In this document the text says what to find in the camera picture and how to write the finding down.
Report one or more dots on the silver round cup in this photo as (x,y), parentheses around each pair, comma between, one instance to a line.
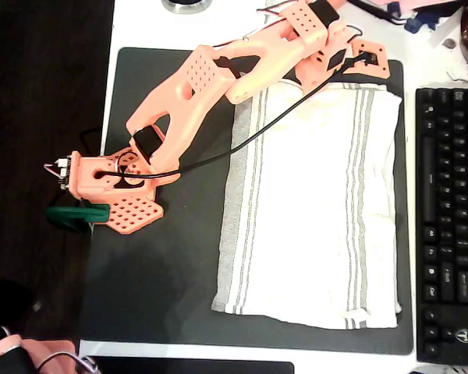
(185,4)

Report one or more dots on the black flat tablet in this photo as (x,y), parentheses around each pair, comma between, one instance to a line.
(187,368)

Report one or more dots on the black rounded object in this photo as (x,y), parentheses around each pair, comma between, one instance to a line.
(4,304)

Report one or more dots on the small controller board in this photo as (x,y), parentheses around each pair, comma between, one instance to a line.
(63,173)

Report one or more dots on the salmon gripper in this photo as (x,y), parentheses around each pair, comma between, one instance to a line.
(311,73)

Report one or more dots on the salmon robot arm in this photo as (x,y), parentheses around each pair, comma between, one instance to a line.
(187,105)

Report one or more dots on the person's hand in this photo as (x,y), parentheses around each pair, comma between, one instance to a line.
(50,348)

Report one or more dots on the blue plastic part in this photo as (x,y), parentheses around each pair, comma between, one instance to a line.
(413,24)

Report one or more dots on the white striped towel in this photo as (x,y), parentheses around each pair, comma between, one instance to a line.
(316,233)

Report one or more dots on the dark grey desk mat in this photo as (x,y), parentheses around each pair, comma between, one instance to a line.
(160,272)

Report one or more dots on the pink paper sheet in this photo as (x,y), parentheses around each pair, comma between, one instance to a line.
(421,3)

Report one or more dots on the small grey disc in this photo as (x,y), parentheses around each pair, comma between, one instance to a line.
(449,43)

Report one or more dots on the small black camera board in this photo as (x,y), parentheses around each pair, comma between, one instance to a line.
(372,58)

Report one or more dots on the white paper strip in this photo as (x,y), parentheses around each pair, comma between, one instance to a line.
(444,31)

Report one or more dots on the small blue clip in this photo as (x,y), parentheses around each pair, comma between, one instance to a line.
(394,8)

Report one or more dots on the green table clamp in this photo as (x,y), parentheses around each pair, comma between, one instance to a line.
(74,214)

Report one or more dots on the black keyboard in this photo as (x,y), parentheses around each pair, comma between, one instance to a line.
(452,195)

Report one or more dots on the salmon camera mount plate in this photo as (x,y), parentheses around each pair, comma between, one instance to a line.
(374,72)

